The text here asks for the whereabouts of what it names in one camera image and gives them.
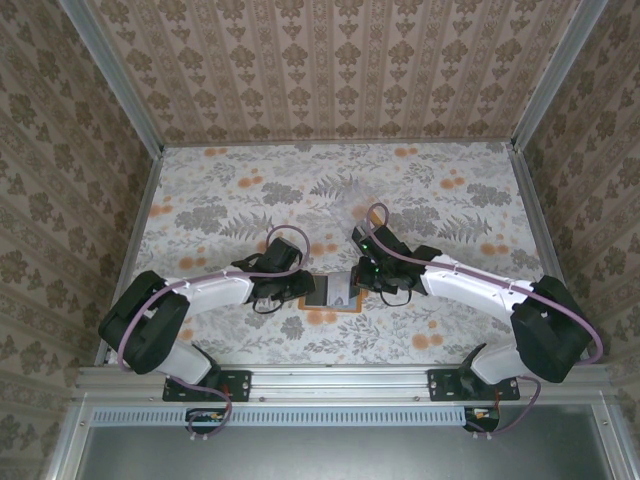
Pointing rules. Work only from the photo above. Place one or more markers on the aluminium side frame rail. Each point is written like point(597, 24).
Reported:
point(531, 200)
point(145, 200)

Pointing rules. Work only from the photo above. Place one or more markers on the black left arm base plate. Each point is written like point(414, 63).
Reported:
point(240, 385)

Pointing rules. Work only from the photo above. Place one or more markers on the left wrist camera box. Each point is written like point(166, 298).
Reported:
point(282, 255)

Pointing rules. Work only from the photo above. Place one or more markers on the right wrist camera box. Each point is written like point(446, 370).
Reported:
point(380, 240)

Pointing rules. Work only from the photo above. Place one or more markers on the floral patterned tablecloth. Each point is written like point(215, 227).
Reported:
point(225, 200)

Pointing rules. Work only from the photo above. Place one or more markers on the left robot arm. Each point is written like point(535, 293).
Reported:
point(215, 295)

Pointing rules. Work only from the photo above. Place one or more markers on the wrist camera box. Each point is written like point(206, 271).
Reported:
point(282, 255)
point(380, 240)

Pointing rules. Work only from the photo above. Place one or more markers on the grey metal panel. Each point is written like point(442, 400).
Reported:
point(325, 455)

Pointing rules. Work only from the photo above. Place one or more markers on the orange card case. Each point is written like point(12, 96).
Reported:
point(330, 309)

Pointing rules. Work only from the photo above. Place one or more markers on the aluminium front frame rail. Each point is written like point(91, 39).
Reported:
point(340, 382)

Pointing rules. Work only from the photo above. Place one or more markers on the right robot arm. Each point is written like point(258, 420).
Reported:
point(465, 285)

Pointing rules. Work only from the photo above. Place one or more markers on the aluminium back frame rail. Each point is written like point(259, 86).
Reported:
point(350, 144)

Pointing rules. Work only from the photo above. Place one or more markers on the black card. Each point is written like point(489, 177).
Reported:
point(322, 292)

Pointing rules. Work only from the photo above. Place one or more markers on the aluminium upright frame post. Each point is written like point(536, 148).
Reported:
point(556, 75)
point(116, 75)

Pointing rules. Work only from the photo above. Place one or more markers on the small electronics board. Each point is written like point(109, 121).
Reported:
point(482, 419)
point(205, 420)

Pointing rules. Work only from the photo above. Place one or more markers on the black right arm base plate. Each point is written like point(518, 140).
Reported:
point(440, 385)

